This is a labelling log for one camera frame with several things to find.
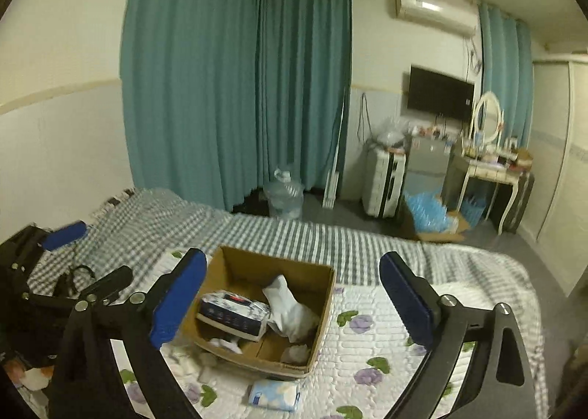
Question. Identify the blue white tissue pack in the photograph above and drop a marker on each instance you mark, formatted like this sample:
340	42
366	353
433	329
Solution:
229	313

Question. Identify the light blue floral tissue pack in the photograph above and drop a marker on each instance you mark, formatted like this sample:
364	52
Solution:
274	394

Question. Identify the clear plastic bag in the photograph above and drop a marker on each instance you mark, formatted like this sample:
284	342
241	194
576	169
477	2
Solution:
390	132

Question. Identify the cardboard box of blue bottles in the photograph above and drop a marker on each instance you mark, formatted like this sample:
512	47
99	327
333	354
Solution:
427	217

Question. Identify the small crumpled white tissue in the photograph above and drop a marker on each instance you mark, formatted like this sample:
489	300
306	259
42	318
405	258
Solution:
225	344
295	353

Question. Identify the white cloth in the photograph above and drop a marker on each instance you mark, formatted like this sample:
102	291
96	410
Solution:
287	308

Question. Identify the black wall television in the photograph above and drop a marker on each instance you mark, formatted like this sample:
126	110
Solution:
438	90

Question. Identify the brown cardboard box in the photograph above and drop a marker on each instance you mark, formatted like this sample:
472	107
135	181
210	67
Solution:
239	265

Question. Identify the wide teal curtain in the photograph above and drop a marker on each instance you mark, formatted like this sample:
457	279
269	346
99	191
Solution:
183	79

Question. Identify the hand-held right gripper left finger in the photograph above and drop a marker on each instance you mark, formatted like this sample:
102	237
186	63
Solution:
177	304

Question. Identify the cream wardrobe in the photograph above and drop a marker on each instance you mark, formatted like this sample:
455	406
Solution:
560	148

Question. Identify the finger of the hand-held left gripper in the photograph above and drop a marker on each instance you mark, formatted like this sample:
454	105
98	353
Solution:
66	235
108	283

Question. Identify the white air conditioner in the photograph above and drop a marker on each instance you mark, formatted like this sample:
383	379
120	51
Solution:
436	10

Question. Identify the teal corner curtain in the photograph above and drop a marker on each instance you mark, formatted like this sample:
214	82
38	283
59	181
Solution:
303	79

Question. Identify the narrow teal curtain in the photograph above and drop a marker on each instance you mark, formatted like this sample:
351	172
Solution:
505	74

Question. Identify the white suitcase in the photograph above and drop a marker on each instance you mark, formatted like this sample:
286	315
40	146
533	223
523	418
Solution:
381	180

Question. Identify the white folded rack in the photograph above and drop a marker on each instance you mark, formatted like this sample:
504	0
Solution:
331	184

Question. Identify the white floral quilt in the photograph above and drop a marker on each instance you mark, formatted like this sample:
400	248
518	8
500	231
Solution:
367	354

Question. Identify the white orange soft toy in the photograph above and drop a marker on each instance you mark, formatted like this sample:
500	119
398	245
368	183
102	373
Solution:
30	375

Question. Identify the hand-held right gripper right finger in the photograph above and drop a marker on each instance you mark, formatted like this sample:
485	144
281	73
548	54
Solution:
409	304

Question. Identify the crumpled white tissues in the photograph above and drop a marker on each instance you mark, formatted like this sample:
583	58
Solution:
193	364

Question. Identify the clear water jug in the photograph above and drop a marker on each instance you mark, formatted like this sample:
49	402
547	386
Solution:
285	194

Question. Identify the white oval mirror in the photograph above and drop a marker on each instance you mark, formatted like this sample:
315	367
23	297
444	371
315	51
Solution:
487	118

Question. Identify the grey checkered bed sheet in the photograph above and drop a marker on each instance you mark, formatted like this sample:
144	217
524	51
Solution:
285	235

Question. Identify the white dressing table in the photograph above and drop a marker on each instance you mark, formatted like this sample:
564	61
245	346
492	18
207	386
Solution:
491	171

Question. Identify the grey mini fridge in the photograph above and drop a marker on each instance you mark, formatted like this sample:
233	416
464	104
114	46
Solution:
427	166

